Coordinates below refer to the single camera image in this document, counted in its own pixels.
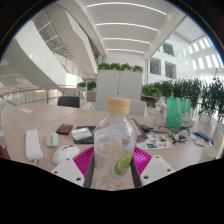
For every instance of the white power strip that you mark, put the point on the white power strip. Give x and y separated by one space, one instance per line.
33 145

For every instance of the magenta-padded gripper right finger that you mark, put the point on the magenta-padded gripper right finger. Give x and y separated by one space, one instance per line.
156 168

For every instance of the red and black box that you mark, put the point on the red and black box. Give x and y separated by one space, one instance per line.
64 129

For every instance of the white chair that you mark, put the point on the white chair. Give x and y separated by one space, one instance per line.
139 107

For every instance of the row of green shrubs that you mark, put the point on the row of green shrubs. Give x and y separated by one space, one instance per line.
186 91

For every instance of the clear bottle with white lid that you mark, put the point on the clear bottle with white lid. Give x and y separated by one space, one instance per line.
160 115

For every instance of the ceiling light strips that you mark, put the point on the ceiling light strips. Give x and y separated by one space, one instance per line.
126 25

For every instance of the clear bottle with yellow cap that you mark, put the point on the clear bottle with yellow cap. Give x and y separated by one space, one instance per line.
111 140

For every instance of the black notebook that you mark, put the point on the black notebook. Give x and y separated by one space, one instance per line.
89 140

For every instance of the white domed computer mouse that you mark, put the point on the white domed computer mouse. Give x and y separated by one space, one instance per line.
65 154

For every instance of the clear plastic packet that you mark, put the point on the clear plastic packet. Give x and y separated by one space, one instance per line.
81 134

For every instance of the green tote bag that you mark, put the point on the green tote bag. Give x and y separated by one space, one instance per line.
176 111

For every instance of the white paper slip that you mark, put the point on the white paper slip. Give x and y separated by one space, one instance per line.
201 142

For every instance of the brown planter with green plants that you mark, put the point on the brown planter with green plants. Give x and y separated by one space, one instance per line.
90 95

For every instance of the small grey-white computer mouse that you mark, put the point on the small grey-white computer mouse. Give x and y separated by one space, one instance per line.
52 139

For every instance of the black office chair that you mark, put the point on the black office chair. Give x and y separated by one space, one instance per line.
68 101

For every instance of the colourful sticker sheet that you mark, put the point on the colourful sticker sheet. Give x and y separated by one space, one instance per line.
156 142

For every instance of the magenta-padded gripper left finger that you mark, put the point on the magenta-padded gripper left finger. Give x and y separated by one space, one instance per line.
81 163

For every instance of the glass balustrade with wooden handrail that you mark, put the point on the glass balustrade with wooden handrail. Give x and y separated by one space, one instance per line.
30 95

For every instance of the white cabinet topped with plants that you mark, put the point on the white cabinet topped with plants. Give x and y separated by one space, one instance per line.
116 86

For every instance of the black power adapter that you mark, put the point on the black power adapter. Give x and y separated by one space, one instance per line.
146 127

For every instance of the navy blue pad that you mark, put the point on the navy blue pad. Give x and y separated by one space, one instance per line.
204 136

